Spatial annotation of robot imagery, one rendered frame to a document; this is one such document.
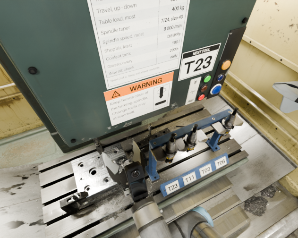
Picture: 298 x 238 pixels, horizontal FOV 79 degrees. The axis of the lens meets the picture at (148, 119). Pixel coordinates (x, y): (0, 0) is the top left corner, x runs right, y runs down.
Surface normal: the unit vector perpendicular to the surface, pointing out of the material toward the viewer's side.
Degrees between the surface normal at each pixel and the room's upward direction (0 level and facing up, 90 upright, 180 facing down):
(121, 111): 90
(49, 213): 0
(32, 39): 90
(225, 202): 8
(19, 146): 0
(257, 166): 24
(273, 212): 17
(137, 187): 62
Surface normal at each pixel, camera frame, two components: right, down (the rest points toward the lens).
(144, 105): 0.44, 0.70
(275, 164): -0.36, -0.44
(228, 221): 0.14, -0.68
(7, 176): 0.37, -0.72
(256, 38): -0.90, 0.33
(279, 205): -0.12, -0.81
